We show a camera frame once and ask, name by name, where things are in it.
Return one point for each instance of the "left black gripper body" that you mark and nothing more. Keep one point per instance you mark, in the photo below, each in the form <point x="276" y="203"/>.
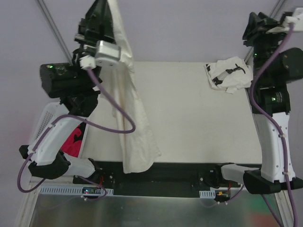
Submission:
<point x="92" y="31"/>

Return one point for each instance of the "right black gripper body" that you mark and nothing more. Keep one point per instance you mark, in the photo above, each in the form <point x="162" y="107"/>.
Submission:
<point x="261" y="38"/>

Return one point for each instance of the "cream white t shirt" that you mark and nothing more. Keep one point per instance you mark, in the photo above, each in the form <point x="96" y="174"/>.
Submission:
<point x="139" y="148"/>

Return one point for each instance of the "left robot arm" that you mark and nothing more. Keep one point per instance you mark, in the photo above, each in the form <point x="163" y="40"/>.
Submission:
<point x="74" y="85"/>

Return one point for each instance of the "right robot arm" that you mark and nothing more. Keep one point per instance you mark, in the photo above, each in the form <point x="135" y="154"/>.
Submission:
<point x="273" y="68"/>

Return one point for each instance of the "white black printed t shirt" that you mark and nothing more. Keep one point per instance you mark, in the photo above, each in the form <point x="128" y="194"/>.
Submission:
<point x="229" y="75"/>

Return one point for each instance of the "white plastic laundry basket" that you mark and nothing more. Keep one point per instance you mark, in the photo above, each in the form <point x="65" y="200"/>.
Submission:
<point x="45" y="118"/>

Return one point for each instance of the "pink red t shirt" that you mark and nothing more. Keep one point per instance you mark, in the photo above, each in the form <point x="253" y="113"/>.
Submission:
<point x="73" y="143"/>

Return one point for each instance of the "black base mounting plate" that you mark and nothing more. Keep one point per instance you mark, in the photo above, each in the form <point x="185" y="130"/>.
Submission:
<point x="182" y="180"/>

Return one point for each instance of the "right aluminium frame post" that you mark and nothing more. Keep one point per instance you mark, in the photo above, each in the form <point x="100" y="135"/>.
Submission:
<point x="276" y="10"/>

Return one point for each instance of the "aluminium frame post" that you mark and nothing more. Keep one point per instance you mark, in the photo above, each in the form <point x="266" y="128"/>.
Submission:
<point x="51" y="23"/>
<point x="276" y="10"/>

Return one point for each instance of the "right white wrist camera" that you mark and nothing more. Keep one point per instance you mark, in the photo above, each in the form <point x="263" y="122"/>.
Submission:
<point x="294" y="17"/>

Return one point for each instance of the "left aluminium frame post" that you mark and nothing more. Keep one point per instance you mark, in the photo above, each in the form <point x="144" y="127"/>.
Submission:
<point x="51" y="23"/>

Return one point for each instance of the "left white cable duct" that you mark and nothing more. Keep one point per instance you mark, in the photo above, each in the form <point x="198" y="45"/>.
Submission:
<point x="72" y="190"/>

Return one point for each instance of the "white cable duct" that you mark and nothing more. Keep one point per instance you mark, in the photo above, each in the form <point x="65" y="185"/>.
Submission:
<point x="211" y="194"/>
<point x="72" y="190"/>

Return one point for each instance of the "right white cable duct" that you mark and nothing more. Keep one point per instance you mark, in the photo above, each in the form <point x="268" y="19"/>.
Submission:
<point x="211" y="194"/>

